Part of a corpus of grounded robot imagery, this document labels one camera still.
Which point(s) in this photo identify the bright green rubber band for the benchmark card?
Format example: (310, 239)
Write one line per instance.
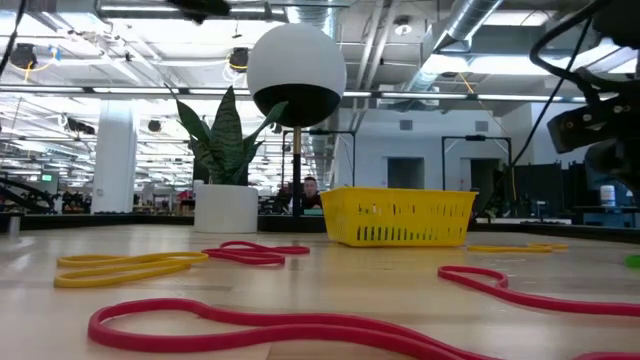
(634, 261)

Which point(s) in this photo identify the yellow rubber band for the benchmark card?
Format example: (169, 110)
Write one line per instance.
(100, 259)
(500, 248)

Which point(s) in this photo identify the red rubber band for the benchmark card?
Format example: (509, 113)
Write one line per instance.
(550, 302)
(200, 344)
(250, 257)

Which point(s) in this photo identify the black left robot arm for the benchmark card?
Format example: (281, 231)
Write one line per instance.
(200, 6)

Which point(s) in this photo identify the yellow plastic slotted bin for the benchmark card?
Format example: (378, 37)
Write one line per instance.
(400, 205)

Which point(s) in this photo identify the white bottle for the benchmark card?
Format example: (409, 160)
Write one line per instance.
(607, 196)

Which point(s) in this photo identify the black partition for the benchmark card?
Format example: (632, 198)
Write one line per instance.
(550, 187)

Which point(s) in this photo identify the person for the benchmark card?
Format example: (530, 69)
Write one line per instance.
(310, 192)

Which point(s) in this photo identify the white globe lamp black stand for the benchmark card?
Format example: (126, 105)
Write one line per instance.
(295, 60)

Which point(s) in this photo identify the green snake plant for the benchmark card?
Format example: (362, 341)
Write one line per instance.
(225, 140)

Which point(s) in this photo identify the white plant pot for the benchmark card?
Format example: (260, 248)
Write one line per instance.
(225, 210)

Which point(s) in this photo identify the white pillar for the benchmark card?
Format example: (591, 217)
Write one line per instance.
(114, 160)

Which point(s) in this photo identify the green exit sign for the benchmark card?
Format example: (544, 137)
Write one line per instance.
(46, 177)

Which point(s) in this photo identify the silver air duct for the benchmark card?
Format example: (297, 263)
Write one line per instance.
(465, 20)

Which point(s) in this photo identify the black aluminium table frame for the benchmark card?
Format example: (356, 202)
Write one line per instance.
(280, 223)

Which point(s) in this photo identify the grey metal post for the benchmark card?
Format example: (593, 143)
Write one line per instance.
(14, 225)

